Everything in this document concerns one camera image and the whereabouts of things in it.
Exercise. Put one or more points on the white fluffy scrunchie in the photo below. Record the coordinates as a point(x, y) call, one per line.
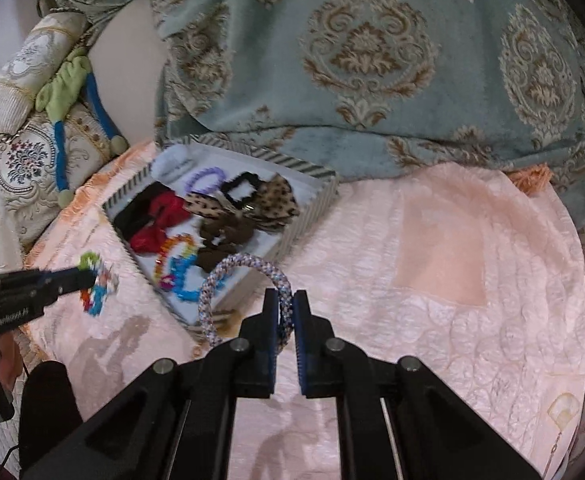
point(171, 162)

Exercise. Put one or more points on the peach quilted bedspread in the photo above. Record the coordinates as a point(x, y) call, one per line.
point(422, 270)

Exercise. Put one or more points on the cream embroidered cushion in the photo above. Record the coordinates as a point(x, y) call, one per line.
point(27, 175)

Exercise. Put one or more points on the leopard print hair bow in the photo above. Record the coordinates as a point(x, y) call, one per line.
point(272, 205)

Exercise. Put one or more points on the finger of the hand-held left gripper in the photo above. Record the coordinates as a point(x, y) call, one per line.
point(62, 282)

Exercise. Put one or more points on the cream bolster cushion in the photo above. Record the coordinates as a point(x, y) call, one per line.
point(27, 60)

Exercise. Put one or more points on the black scrunchie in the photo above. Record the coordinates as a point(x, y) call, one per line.
point(230, 187)

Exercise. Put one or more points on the green and blue plush toy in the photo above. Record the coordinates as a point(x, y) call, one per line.
point(67, 85)

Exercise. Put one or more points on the red hair bow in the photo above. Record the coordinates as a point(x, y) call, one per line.
point(165, 217)

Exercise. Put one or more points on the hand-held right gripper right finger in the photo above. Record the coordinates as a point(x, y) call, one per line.
point(301, 340)

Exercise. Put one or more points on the striped box with white inside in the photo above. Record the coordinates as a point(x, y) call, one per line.
point(242, 280)

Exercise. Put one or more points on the black hair bow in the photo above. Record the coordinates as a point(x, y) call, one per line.
point(132, 215)

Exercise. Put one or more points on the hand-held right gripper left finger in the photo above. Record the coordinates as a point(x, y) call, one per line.
point(272, 340)

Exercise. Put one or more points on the dark cloth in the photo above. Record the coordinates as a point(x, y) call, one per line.
point(47, 410)

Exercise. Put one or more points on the plain beige pillow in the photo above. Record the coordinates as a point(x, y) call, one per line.
point(127, 75)

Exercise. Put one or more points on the teal damask blanket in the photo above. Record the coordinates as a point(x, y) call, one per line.
point(372, 60)

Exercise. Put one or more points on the brown hair bow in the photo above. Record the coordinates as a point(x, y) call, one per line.
point(227, 240)

